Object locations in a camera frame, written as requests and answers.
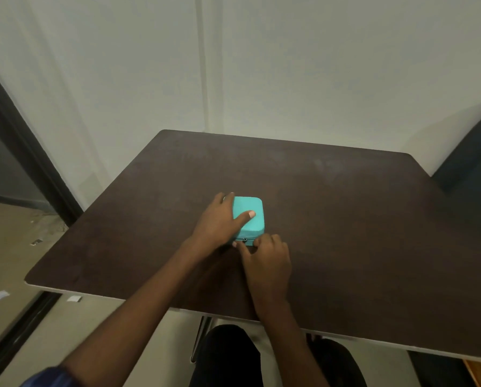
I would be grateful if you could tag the person's left hand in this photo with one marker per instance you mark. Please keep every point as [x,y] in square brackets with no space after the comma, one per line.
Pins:
[214,227]

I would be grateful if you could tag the person's right hand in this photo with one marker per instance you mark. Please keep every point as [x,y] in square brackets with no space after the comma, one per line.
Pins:
[266,270]

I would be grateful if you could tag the person's left thumb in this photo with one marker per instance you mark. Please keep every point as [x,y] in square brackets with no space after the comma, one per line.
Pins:
[244,219]

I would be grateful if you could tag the person's right thumb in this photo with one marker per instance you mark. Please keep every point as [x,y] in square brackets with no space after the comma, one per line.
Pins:
[241,250]

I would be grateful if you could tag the person's left middle finger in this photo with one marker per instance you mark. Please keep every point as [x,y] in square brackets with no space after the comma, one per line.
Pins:
[219,197]

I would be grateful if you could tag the teal zippered case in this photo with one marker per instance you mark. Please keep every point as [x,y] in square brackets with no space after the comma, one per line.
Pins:
[251,227]

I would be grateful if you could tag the person's left forearm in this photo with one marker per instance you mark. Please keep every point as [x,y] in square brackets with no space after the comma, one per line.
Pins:
[143,310]

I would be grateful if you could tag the person's right forearm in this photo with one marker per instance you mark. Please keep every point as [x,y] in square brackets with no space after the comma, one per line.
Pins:
[290,346]

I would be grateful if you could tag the metal table leg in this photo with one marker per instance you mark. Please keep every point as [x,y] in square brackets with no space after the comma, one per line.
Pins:
[201,338]

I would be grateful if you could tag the black trousers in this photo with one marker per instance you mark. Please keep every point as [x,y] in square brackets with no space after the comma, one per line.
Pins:
[228,358]

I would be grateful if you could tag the blue sleeve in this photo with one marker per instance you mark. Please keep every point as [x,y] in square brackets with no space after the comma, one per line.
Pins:
[51,378]

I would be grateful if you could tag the dark upholstered chair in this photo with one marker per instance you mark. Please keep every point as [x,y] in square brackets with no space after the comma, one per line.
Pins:
[472,181]

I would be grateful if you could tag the black floor threshold strip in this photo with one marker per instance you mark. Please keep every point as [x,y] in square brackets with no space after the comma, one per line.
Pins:
[18,334]

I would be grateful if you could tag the black door frame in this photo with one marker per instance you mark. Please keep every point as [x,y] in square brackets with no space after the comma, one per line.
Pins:
[26,141]

